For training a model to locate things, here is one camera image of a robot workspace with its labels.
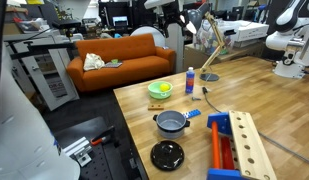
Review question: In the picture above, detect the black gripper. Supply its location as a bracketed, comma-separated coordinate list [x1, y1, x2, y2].
[163, 0, 181, 38]

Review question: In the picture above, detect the blue bottle with white cap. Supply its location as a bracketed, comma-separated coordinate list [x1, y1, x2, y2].
[185, 66, 196, 95]

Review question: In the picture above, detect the white support column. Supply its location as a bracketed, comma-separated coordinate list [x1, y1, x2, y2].
[167, 22, 186, 73]

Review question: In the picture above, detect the white round chair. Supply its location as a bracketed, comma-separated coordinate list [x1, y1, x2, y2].
[130, 25, 166, 46]

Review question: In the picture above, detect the clear bin of puzzle cubes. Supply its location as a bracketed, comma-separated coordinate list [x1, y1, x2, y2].
[195, 19, 236, 56]

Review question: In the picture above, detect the computer monitor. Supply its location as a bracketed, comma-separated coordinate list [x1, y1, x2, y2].
[112, 15, 129, 28]

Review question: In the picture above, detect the orange sofa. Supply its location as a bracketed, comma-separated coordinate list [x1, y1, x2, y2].
[66, 33, 177, 93]

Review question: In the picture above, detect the yellow ball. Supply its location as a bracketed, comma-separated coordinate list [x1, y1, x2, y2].
[159, 83, 171, 93]

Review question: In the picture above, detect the light green bowl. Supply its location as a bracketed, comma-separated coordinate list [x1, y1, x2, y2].
[147, 81, 174, 100]

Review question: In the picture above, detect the large cardboard box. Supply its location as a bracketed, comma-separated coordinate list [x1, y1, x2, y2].
[183, 41, 266, 71]

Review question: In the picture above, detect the small flat wooden block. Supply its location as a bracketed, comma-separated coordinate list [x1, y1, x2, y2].
[147, 103, 165, 111]

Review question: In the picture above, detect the cream cloth bag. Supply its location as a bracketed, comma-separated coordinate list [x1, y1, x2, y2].
[83, 52, 106, 72]

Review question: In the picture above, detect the white flat box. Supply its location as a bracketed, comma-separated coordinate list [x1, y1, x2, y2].
[223, 19, 270, 43]

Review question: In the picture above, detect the blue toy brick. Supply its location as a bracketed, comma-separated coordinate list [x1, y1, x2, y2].
[182, 108, 202, 120]

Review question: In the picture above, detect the grey cooking pot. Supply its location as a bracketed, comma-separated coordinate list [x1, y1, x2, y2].
[152, 110, 191, 140]

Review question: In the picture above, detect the black flat platform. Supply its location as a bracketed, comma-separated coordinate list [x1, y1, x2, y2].
[52, 18, 82, 29]

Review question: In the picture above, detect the white panel cart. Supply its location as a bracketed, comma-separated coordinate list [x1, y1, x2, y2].
[25, 48, 80, 112]

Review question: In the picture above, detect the black pot lid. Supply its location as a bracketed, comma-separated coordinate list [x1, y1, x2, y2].
[150, 139, 185, 172]

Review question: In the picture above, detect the wooden peg rack with blue ends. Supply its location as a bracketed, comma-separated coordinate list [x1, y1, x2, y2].
[206, 110, 278, 180]

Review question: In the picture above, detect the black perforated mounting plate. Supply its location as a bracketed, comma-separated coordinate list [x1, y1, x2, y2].
[53, 116, 148, 180]

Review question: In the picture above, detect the orange handled tool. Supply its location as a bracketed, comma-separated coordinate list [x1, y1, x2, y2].
[90, 125, 117, 147]

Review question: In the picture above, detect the aluminium bracket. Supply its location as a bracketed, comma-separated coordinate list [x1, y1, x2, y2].
[62, 136, 94, 168]

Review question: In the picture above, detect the grey lamp cable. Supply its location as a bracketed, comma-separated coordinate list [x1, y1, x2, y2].
[202, 86, 309, 168]

